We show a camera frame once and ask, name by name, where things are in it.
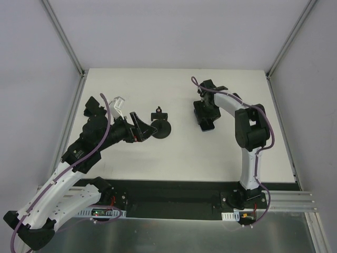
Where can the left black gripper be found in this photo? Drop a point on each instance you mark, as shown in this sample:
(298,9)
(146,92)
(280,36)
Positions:
(132,130)

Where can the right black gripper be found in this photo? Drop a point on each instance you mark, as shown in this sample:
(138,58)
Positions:
(206,123)

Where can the black smartphone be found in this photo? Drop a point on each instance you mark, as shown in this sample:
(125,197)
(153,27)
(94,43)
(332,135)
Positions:
(207,127)

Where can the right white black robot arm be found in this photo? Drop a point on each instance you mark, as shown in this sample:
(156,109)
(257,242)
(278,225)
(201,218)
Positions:
(251,130)

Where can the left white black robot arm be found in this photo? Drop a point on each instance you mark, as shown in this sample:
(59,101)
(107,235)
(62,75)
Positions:
(37,222)

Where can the black round-base phone stand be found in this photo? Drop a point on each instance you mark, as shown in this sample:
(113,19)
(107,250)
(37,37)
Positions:
(160,122)

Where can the black folding phone stand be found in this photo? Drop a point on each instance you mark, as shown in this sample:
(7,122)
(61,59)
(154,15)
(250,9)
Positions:
(93,108)

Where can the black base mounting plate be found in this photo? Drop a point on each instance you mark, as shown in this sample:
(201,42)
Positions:
(179,200)

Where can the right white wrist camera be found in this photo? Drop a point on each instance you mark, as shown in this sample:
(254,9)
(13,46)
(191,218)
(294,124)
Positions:
(201,92)

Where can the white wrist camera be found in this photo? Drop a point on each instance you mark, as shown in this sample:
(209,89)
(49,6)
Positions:
(201,92)
(115,107)

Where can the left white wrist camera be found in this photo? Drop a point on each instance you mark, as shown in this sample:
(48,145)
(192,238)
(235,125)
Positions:
(115,107)

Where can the left white slotted cable duct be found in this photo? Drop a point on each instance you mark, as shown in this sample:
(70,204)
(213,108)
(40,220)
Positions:
(104,213)

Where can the white slotted cable duct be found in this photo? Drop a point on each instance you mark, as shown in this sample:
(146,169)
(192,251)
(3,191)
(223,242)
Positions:
(231,216)
(104,213)

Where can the right white slotted cable duct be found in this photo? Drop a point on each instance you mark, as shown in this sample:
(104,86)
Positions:
(231,216)

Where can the front aluminium rail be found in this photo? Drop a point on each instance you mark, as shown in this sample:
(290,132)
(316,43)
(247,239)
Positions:
(289,200)

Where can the left aluminium frame post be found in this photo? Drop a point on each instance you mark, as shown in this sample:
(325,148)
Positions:
(62,37)

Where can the aluminium frame post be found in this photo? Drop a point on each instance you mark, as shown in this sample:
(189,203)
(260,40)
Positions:
(308,9)
(62,37)

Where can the right aluminium frame post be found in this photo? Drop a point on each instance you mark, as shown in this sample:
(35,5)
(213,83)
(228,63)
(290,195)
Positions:
(308,9)

